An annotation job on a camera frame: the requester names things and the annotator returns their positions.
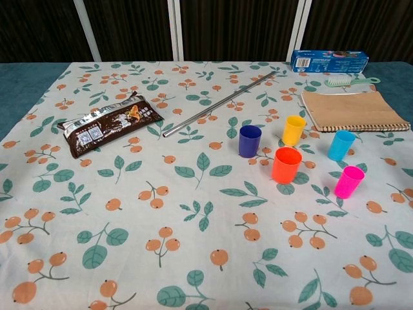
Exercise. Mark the dark blue plastic cup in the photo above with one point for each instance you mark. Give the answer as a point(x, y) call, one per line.
point(249, 143)

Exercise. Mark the yellow plastic cup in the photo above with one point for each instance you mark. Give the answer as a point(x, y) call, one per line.
point(293, 132)

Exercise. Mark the light blue plastic cup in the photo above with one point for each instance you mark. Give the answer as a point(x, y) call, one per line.
point(339, 148)

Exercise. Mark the pink plastic cup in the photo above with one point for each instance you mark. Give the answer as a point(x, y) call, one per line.
point(346, 184)

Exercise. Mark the floral orange-fruit tablecloth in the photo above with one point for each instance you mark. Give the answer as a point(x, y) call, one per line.
point(206, 193)

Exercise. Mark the long metal tube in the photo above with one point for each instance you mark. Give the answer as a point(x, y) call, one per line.
point(219, 104)

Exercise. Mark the orange plastic cup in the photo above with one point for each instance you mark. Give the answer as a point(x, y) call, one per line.
point(285, 169)

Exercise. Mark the brown foil snack packet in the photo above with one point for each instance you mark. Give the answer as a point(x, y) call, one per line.
point(106, 126)

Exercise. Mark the dark slatted partition panel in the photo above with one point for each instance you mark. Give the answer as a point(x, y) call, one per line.
point(38, 29)
point(364, 26)
point(129, 29)
point(235, 29)

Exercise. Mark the green scrubbing brush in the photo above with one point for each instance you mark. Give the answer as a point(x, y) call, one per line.
point(335, 82)

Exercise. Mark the brown spiral notebook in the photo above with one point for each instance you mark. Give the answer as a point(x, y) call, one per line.
point(351, 109)

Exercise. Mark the blue cookie box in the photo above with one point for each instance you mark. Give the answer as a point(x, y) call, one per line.
point(329, 63)

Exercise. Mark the white partition frame post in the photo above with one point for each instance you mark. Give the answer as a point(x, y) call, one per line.
point(298, 26)
point(175, 29)
point(87, 29)

